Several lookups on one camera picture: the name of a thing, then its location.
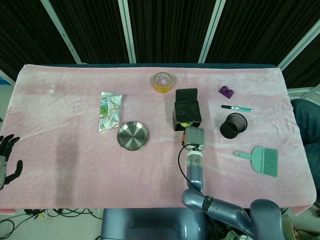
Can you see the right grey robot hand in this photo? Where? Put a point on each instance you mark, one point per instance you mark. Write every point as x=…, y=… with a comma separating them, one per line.
x=195, y=137

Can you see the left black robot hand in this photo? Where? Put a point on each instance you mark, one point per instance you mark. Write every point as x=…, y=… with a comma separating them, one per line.
x=7, y=147

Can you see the yellow tennis ball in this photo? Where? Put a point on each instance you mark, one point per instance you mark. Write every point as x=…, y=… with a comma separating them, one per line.
x=185, y=124

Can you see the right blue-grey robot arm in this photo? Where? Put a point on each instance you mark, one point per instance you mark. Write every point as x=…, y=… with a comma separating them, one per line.
x=195, y=172

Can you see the black open cardboard box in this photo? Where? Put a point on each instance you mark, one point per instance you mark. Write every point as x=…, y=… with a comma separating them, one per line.
x=187, y=110

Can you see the black mesh pen holder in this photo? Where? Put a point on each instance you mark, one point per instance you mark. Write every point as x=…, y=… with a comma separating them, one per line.
x=231, y=132

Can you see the green black marker pen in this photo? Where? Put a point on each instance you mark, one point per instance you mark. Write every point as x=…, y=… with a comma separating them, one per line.
x=237, y=108

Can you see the purple toy block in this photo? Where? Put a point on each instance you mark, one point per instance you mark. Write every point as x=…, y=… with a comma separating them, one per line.
x=227, y=93

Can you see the yellow packing tape roll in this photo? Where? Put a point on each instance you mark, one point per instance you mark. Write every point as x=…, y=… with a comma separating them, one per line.
x=162, y=86

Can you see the stainless steel plate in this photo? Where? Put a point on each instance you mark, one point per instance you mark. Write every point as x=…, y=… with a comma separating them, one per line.
x=133, y=136

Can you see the pink plush table cloth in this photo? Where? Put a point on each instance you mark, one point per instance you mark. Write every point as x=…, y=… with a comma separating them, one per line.
x=75, y=162

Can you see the teal hand brush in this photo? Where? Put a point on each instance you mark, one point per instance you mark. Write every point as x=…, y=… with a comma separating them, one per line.
x=262, y=160

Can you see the crumpled snack packet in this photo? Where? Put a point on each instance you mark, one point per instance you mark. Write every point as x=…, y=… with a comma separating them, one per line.
x=110, y=112

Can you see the blue-grey robot torso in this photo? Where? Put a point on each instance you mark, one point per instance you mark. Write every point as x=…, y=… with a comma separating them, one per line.
x=150, y=225

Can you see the person leg in jeans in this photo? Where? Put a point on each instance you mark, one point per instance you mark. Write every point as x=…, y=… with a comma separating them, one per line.
x=308, y=125

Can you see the double white partition post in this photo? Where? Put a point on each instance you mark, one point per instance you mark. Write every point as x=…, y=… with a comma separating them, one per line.
x=128, y=32

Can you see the slanted white partition post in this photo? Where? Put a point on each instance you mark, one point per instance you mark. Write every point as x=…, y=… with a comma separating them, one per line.
x=62, y=32

